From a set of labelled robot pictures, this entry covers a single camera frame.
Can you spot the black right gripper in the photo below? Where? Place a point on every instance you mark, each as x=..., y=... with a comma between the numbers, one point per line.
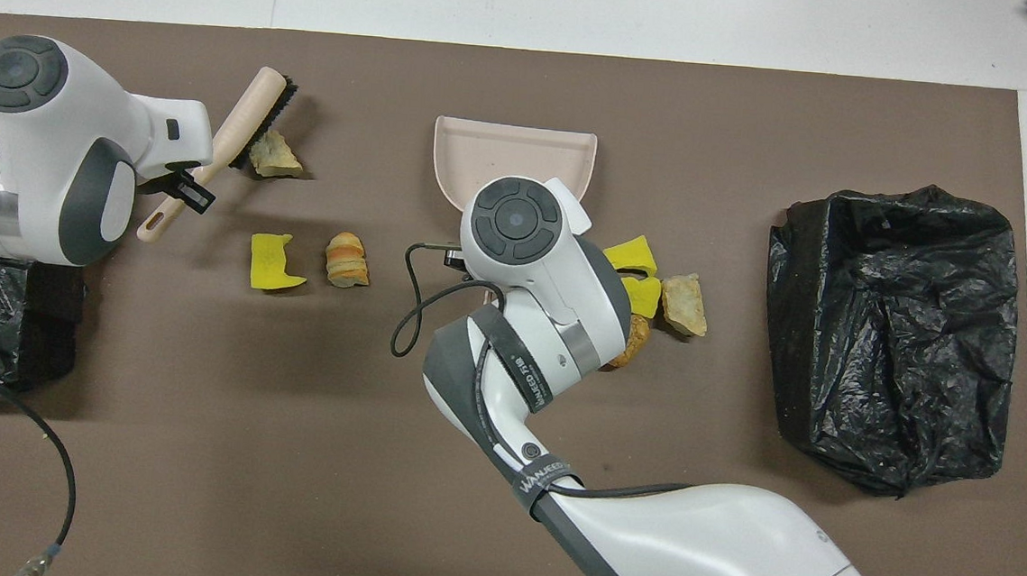
x=455, y=259

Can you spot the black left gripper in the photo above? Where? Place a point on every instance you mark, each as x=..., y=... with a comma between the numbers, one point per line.
x=180, y=171

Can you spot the beige hand brush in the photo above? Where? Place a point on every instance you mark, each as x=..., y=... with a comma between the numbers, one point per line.
x=245, y=116

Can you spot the notched yellow sponge piece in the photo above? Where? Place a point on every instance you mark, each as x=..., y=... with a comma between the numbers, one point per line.
x=269, y=262

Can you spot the orange striped croissant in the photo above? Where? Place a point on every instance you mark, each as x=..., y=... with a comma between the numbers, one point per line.
x=346, y=260

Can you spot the beige plastic dustpan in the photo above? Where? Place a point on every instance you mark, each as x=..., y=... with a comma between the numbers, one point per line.
x=514, y=152

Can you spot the brown bread roll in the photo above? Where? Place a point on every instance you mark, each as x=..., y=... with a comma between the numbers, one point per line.
x=635, y=337

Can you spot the pale lumpy dumpling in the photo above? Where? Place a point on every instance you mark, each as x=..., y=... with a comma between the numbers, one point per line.
x=684, y=304

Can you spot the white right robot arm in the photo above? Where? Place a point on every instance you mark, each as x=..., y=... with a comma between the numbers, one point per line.
x=550, y=282

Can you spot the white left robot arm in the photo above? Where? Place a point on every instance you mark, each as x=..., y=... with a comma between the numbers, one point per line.
x=53, y=156

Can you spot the open black bag bin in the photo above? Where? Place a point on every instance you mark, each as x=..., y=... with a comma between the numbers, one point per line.
x=889, y=350

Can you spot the brown table mat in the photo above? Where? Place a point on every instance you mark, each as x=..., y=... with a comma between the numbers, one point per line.
x=282, y=489

